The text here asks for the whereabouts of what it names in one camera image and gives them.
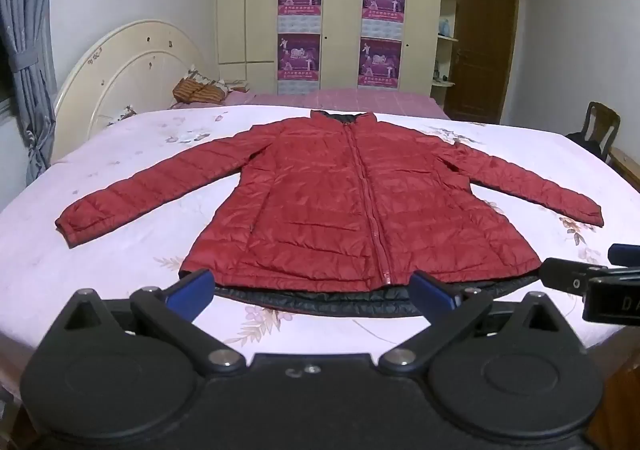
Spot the pink checked bedspread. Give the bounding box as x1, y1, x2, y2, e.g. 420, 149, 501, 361
169, 88, 452, 121

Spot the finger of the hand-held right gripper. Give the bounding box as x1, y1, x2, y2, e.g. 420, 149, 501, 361
607, 243, 640, 267
539, 257, 610, 291

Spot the wooden furniture edge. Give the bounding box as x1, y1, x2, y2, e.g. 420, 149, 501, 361
609, 147, 640, 181

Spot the red down jacket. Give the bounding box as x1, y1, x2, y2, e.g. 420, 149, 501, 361
54, 110, 605, 319

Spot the floral pink bed sheet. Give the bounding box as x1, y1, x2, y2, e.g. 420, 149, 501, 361
0, 104, 640, 396

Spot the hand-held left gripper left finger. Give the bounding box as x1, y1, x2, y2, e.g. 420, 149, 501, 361
55, 269, 247, 379

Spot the wooden chair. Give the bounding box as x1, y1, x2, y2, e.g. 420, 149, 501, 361
566, 101, 622, 163

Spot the cream bed headboard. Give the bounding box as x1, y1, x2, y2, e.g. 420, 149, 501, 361
52, 20, 217, 165

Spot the cream corner shelf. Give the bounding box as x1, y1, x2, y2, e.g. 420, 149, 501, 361
430, 0, 463, 103

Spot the striped brown pillow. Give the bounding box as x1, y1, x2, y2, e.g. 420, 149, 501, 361
172, 68, 232, 105

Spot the cream wardrobe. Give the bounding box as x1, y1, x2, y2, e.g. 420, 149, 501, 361
215, 0, 446, 98

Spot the brown wooden door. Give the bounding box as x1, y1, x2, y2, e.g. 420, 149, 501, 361
443, 0, 521, 125

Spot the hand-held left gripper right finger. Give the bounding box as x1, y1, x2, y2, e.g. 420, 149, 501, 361
378, 271, 577, 379

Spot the grey curtain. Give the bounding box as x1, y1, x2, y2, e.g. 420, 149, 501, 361
0, 0, 70, 185

